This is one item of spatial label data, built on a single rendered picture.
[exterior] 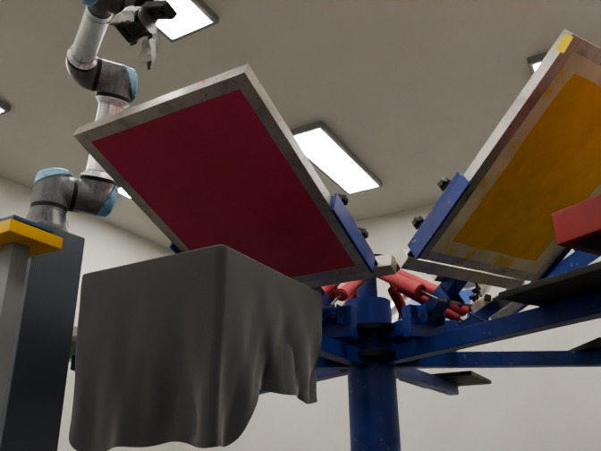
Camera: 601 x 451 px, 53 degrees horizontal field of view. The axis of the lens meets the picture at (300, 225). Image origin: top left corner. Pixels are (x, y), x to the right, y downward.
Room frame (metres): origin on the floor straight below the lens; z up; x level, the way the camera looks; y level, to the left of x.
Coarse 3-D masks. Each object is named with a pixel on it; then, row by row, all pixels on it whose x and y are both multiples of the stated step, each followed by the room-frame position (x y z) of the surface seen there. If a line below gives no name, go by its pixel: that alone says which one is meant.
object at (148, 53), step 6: (144, 42) 1.31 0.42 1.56; (150, 42) 1.30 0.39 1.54; (144, 48) 1.32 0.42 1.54; (150, 48) 1.30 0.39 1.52; (144, 54) 1.32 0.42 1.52; (150, 54) 1.30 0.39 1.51; (156, 54) 1.32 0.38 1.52; (138, 60) 1.34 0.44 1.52; (144, 60) 1.33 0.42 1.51; (150, 60) 1.31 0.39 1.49; (150, 66) 1.31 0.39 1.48
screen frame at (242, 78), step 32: (192, 96) 1.27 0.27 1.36; (256, 96) 1.25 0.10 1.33; (96, 128) 1.43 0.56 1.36; (128, 128) 1.41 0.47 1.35; (288, 128) 1.37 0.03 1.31; (96, 160) 1.55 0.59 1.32; (288, 160) 1.43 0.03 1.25; (128, 192) 1.66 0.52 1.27; (320, 192) 1.53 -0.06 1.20; (160, 224) 1.77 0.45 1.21; (352, 256) 1.77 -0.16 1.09
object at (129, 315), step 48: (96, 288) 1.43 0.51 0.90; (144, 288) 1.35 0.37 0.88; (192, 288) 1.28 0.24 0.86; (96, 336) 1.42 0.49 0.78; (144, 336) 1.34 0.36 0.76; (192, 336) 1.29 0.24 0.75; (96, 384) 1.42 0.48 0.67; (144, 384) 1.35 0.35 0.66; (192, 384) 1.30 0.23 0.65; (96, 432) 1.43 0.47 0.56; (144, 432) 1.35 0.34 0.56; (192, 432) 1.30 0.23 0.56
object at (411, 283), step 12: (396, 276) 2.25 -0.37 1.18; (408, 276) 2.37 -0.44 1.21; (324, 288) 2.27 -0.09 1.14; (336, 288) 2.65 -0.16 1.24; (348, 288) 2.17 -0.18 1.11; (396, 288) 2.64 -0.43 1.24; (408, 288) 2.18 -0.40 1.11; (420, 288) 2.15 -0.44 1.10; (432, 288) 2.25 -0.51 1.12; (336, 300) 2.12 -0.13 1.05; (396, 300) 2.67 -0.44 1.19; (420, 300) 2.59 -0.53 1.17; (444, 312) 2.59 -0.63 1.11; (456, 312) 2.49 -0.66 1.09; (468, 312) 2.49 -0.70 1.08
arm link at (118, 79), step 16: (112, 64) 1.70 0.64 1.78; (96, 80) 1.70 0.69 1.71; (112, 80) 1.71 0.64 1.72; (128, 80) 1.73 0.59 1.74; (96, 96) 1.75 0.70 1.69; (112, 96) 1.73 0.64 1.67; (128, 96) 1.77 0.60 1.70; (112, 112) 1.77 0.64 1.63; (80, 176) 1.84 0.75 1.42; (96, 176) 1.82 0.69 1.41; (80, 192) 1.82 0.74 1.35; (96, 192) 1.84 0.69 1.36; (112, 192) 1.87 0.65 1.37; (80, 208) 1.86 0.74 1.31; (96, 208) 1.87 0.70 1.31; (112, 208) 1.90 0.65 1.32
